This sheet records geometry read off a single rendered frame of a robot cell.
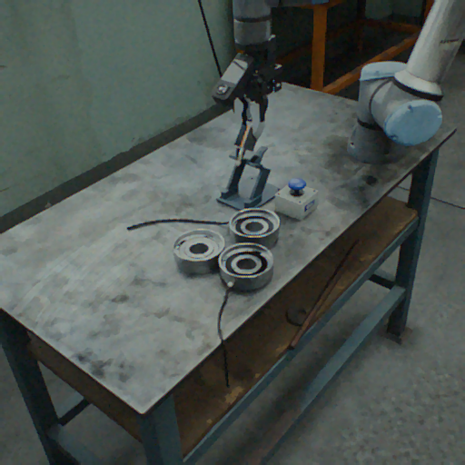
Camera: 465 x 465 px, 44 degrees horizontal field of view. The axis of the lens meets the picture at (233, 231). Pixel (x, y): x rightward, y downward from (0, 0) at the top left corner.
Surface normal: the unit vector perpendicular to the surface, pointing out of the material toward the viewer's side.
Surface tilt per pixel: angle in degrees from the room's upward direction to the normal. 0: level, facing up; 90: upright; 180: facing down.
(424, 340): 0
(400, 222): 0
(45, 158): 90
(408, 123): 97
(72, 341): 0
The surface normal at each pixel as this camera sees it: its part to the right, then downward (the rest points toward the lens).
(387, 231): -0.04, -0.80
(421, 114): 0.11, 0.68
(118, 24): 0.77, 0.35
